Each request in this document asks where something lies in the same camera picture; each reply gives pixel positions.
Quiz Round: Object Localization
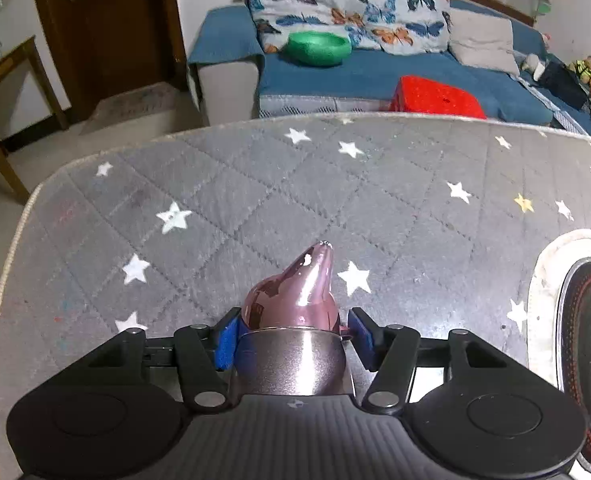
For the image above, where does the pink metallic cat-ear container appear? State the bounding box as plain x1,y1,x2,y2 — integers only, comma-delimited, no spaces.
228,241,359,401

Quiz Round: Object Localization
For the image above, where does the white plush toy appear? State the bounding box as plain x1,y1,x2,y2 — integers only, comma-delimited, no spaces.
520,54,547,77

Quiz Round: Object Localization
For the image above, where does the green plastic basin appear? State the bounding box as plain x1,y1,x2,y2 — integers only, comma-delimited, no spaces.
282,30,352,67

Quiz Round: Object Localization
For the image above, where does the butterfly-print cushion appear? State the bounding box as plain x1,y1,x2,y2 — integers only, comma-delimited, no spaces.
246,0,452,56

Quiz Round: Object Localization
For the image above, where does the black bag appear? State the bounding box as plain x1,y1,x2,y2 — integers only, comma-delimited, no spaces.
533,62,591,111

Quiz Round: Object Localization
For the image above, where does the grey pillow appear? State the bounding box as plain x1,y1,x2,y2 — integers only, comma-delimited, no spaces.
448,7,520,77

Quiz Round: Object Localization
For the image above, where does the red plastic stool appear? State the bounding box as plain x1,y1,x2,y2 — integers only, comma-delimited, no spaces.
389,76,487,120

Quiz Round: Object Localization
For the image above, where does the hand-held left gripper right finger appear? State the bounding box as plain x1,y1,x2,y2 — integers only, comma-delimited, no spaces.
347,307,515,415

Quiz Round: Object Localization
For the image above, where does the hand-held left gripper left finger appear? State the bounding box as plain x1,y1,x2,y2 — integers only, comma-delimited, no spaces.
82,308,242,414

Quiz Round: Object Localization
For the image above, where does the blue sofa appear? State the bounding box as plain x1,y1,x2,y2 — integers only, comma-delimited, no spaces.
188,0,591,138

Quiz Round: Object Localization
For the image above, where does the grey doormat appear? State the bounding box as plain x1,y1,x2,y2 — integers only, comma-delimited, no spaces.
78,85,176,136

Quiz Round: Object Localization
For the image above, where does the black round induction cooker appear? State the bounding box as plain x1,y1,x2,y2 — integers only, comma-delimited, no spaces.
525,229,591,476

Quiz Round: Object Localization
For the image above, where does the brown wooden door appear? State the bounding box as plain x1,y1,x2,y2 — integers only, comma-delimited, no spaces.
28,0,189,123

